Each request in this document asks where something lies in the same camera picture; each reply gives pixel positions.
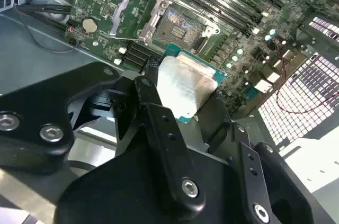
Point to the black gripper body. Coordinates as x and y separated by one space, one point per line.
119 195

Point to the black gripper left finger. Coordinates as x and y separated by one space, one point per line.
34 102

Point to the silver square CPU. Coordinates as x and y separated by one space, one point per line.
185 83

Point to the metal socket cover frame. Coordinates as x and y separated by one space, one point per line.
120 13

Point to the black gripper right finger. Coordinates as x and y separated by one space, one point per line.
251 165

